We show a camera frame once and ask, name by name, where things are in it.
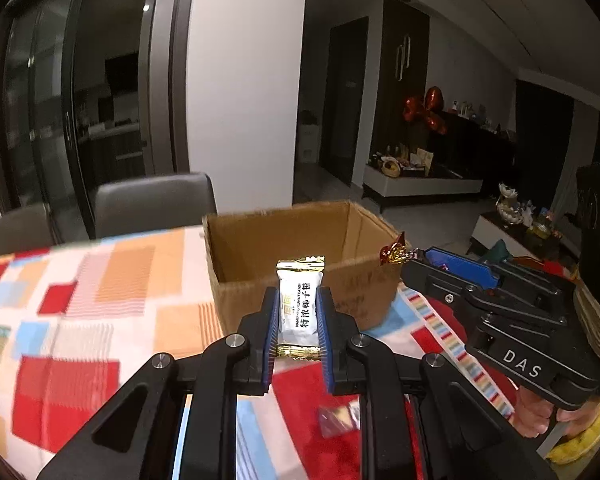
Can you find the brown cardboard box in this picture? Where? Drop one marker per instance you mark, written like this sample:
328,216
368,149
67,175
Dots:
240,245

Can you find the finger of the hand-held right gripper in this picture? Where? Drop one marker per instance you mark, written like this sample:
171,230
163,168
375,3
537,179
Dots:
462,266
435,282

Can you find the translucent wrapped nougat candy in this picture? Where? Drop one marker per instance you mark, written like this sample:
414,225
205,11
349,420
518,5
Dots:
337,417

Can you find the red foil balloons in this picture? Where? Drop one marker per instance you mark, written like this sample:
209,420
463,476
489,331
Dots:
425,110

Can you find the white low cabinet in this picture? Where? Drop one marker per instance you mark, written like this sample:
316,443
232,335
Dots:
420,185

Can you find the colourful patchwork tablecloth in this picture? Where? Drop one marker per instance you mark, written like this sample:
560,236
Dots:
70,310

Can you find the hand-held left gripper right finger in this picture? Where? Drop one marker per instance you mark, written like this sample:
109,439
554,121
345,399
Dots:
326,345

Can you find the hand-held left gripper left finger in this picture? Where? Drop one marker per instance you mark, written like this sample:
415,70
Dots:
270,340

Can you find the glass sliding door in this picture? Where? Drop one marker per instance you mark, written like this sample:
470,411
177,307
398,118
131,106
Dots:
80,100

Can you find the white side table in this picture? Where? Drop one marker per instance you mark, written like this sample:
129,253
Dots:
510,235

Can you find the red gold foil candy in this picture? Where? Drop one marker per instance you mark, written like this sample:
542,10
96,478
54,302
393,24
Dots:
395,251

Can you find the yellow woven basket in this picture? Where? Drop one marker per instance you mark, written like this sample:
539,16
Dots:
390,166

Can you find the dark tall wardrobe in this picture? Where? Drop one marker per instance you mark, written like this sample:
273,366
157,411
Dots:
400,75

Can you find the white ornament figurine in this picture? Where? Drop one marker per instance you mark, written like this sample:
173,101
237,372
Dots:
511,202

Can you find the person's right hand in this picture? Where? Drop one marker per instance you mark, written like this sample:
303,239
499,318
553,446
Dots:
532,415

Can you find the grey dining chair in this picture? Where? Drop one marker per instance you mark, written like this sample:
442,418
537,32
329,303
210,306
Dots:
22,227
155,202

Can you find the yellow curved object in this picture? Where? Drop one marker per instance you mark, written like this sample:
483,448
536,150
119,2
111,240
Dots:
580,445

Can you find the white coconut candy packet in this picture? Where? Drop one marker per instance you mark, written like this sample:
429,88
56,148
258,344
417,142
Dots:
300,305

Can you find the dark interior door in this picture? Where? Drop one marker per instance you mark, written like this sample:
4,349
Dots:
342,100

